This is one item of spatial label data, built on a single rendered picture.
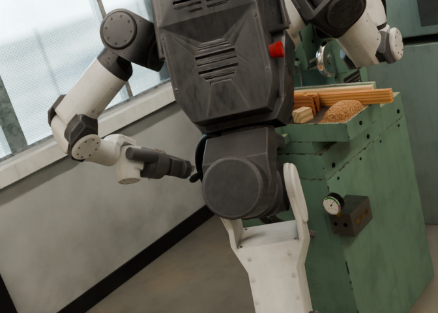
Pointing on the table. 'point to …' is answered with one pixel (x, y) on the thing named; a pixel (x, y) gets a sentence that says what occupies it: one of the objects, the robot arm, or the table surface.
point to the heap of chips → (342, 111)
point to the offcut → (302, 115)
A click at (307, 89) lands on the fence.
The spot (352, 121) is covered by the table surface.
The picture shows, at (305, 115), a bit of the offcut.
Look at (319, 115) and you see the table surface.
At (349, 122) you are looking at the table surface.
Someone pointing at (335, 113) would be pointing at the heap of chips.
